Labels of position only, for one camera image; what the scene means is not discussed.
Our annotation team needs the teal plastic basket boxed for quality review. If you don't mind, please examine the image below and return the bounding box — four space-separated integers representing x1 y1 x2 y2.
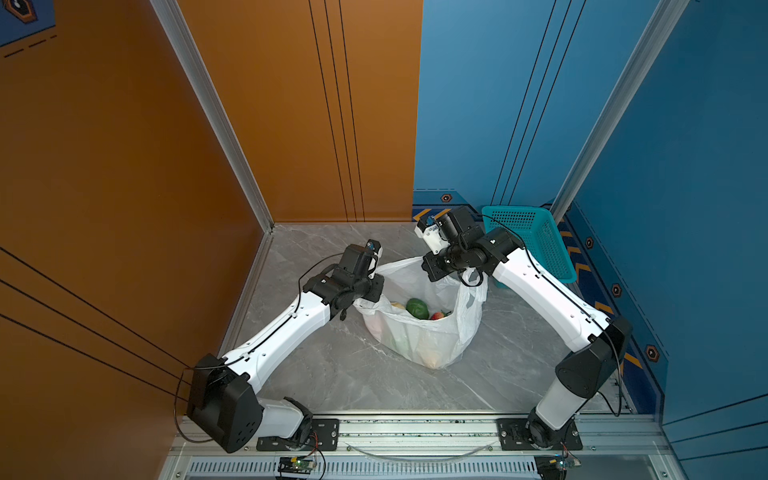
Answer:
481 206 577 284

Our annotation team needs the white plastic bag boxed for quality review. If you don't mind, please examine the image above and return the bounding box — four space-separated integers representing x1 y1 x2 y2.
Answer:
354 257 489 370

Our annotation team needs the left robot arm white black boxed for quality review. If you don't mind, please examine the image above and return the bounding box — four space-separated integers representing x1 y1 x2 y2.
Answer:
186 240 384 453

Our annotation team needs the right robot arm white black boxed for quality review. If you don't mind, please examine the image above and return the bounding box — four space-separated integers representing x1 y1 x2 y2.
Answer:
415 206 633 450

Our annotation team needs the green avocado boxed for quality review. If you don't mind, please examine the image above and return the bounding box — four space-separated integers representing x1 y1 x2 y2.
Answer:
406 298 431 320

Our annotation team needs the left green circuit board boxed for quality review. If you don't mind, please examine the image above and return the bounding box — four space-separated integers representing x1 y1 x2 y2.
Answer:
276 456 319 480

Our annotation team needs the right circuit board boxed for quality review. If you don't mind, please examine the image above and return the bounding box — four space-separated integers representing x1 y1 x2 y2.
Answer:
534 455 582 480

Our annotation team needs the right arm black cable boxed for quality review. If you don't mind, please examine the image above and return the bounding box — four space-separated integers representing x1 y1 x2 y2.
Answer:
458 214 625 418

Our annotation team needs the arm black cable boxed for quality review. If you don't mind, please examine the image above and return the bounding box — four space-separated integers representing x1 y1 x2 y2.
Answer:
173 251 346 445
458 214 625 418

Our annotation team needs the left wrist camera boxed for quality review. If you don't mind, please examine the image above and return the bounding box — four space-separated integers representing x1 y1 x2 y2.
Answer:
365 239 382 269

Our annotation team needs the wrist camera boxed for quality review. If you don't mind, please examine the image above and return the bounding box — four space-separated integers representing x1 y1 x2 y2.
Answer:
414 215 449 255
365 239 382 269

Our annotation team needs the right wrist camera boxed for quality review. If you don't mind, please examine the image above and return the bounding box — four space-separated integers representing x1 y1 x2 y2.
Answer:
414 215 449 255

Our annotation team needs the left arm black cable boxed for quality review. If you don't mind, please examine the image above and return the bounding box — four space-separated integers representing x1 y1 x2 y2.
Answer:
173 251 346 445

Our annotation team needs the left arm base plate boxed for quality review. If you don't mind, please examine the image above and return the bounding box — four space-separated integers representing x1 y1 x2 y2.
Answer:
256 418 340 453

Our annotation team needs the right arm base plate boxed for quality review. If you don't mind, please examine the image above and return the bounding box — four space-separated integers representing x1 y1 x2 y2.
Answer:
496 418 583 451

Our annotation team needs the aluminium mounting rail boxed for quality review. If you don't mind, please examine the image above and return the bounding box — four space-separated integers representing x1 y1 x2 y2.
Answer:
160 412 686 479

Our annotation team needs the right aluminium corner post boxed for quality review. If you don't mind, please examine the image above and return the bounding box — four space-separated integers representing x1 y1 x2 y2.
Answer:
550 0 690 223

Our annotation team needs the aluminium corner post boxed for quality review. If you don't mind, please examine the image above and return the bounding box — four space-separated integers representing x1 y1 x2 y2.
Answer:
550 0 690 223
150 0 274 234

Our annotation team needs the left aluminium corner post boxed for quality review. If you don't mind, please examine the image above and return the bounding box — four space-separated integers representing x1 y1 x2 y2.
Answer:
150 0 274 234

